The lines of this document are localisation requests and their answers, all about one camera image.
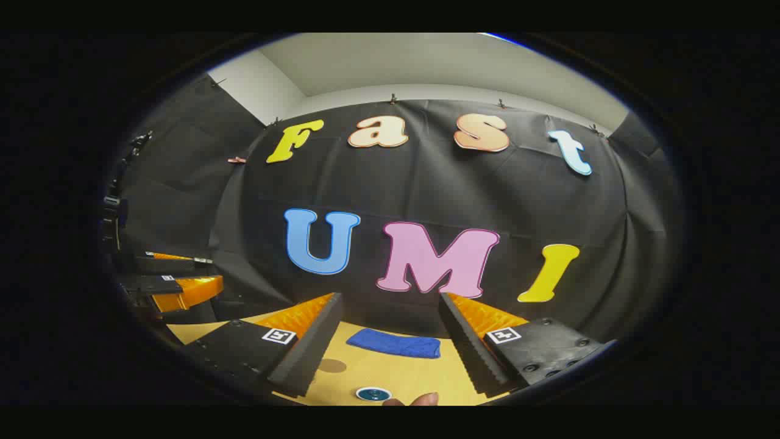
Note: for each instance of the blue towel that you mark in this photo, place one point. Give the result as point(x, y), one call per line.
point(396, 344)

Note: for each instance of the round brown coaster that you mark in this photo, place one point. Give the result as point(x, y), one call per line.
point(332, 366)

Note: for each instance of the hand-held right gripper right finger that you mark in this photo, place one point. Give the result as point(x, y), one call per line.
point(469, 347)

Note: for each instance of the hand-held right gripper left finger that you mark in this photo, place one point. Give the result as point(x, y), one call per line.
point(308, 347)

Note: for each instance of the black backdrop cloth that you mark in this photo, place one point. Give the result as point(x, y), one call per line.
point(426, 195)

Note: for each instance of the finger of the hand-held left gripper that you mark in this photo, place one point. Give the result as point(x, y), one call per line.
point(152, 285)
point(164, 264)

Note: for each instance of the black equipment stand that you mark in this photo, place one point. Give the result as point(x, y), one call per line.
point(113, 222)

